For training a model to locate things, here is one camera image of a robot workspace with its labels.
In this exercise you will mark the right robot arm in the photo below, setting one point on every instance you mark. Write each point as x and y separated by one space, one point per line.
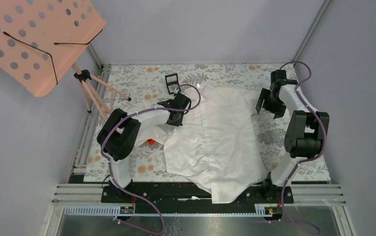
305 137

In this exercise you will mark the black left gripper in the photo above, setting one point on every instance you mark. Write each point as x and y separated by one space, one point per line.
178 122

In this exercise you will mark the floral patterned table mat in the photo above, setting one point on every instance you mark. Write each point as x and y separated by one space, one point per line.
145 84

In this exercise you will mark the red toy blocks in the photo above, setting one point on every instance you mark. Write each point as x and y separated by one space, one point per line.
151 141

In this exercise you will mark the white shirt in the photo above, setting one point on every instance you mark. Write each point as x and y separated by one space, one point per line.
215 148

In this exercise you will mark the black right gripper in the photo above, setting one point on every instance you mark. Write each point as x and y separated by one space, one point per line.
279 111

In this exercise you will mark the pink music stand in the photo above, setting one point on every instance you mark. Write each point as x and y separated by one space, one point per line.
40 40

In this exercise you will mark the black brooch box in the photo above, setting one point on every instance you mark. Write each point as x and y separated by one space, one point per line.
172 83

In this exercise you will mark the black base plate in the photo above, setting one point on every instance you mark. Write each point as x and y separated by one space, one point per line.
185 198

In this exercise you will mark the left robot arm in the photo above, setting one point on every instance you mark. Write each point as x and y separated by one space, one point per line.
122 132

